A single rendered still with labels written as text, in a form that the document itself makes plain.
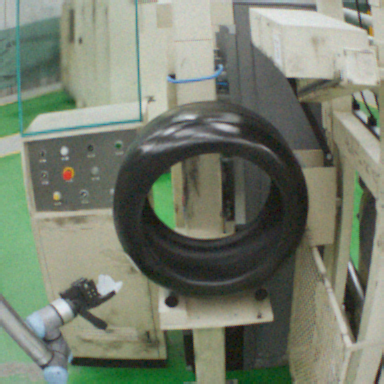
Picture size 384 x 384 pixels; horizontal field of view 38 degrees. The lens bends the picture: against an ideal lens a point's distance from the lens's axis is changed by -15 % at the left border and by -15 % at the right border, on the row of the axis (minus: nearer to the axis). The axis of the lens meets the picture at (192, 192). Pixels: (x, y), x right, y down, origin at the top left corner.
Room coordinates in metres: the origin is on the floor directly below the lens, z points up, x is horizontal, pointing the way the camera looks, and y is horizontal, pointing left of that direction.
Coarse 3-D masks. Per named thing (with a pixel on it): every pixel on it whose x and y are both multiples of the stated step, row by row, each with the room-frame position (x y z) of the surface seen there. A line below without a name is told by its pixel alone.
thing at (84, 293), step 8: (80, 280) 1.50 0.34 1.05; (88, 280) 1.50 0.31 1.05; (72, 288) 1.44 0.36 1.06; (80, 288) 1.44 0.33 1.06; (88, 288) 1.45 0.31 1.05; (96, 288) 1.47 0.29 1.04; (64, 296) 1.41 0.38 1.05; (72, 296) 1.43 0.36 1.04; (80, 296) 1.44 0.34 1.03; (88, 296) 1.44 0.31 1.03; (96, 296) 1.46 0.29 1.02; (72, 304) 1.41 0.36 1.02; (80, 304) 1.43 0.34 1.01; (88, 304) 1.44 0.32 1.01
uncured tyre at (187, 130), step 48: (144, 144) 1.64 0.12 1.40; (192, 144) 1.59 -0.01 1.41; (240, 144) 1.59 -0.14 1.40; (288, 144) 1.76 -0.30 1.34; (144, 192) 1.59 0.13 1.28; (288, 192) 1.59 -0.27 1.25; (144, 240) 1.59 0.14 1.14; (192, 240) 1.87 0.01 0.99; (240, 240) 1.86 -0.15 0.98; (288, 240) 1.59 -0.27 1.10; (192, 288) 1.59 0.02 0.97; (240, 288) 1.59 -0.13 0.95
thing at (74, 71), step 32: (32, 0) 2.35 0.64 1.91; (64, 0) 2.35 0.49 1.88; (96, 0) 2.35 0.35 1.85; (128, 0) 2.35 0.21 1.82; (32, 32) 2.35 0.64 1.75; (64, 32) 2.35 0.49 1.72; (96, 32) 2.35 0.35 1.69; (128, 32) 2.35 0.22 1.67; (32, 64) 2.35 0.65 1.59; (64, 64) 2.35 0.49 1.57; (96, 64) 2.35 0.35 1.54; (128, 64) 2.35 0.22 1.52; (32, 96) 2.35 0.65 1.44; (64, 96) 2.35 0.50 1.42; (96, 96) 2.35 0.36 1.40; (128, 96) 2.35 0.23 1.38; (32, 128) 2.35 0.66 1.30; (64, 128) 2.34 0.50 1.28
